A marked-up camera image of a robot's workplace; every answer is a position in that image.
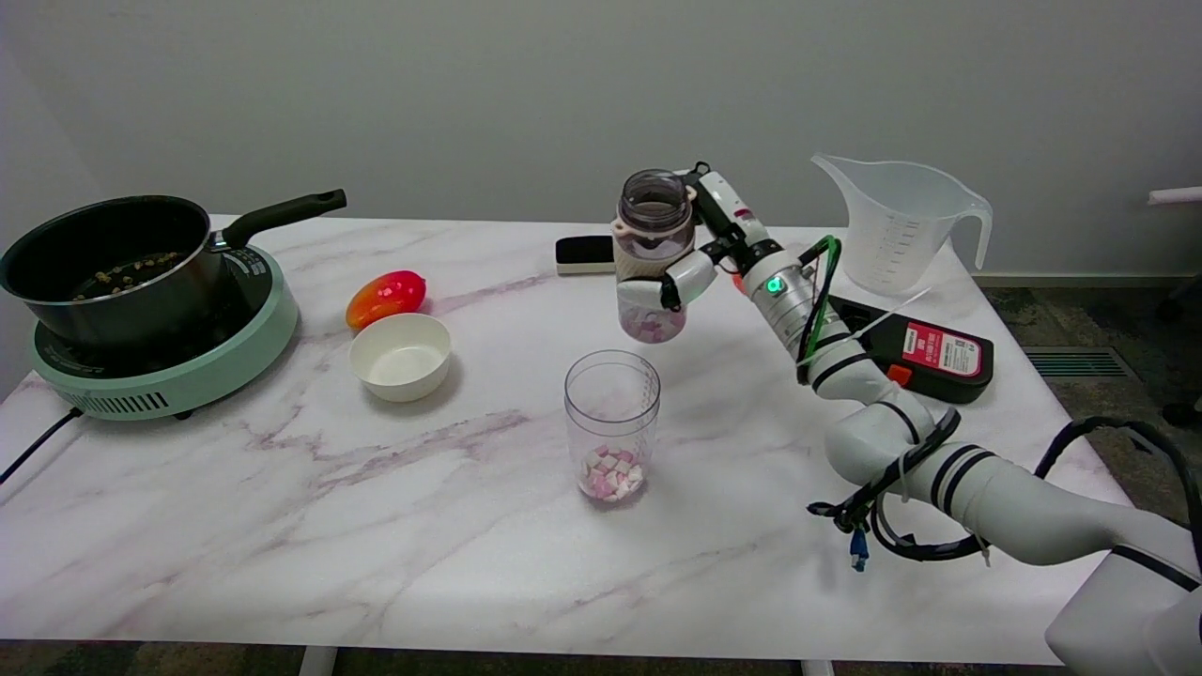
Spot floor vent grille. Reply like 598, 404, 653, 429
1022, 346, 1139, 381

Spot black device with red label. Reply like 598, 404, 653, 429
826, 294, 995, 405

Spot pink white marshmallow pieces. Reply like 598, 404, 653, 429
580, 444, 645, 501

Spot white round bowl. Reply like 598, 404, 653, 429
348, 313, 453, 404

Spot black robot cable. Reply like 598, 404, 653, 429
808, 408, 1202, 564

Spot translucent plastic measuring jug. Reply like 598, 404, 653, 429
811, 154, 994, 296

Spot black power cord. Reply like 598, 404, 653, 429
0, 407, 84, 484

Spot red orange mango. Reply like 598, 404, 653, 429
345, 270, 428, 331

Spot clear plastic bottle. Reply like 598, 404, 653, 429
610, 169, 701, 345

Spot clear plastic cup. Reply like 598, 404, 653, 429
563, 350, 661, 508

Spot black saucepan with handle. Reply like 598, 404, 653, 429
0, 189, 348, 350

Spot black whiteboard eraser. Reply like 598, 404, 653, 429
555, 235, 618, 276

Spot mint green induction cooker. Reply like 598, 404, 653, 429
28, 242, 300, 421

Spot green robot cable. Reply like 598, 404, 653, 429
796, 235, 841, 362

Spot brown cooked food bits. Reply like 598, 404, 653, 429
73, 250, 179, 301

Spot black chair base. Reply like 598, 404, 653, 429
1157, 277, 1202, 428

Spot white zip tie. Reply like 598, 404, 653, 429
798, 288, 931, 365

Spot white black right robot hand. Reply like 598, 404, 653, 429
615, 161, 780, 315

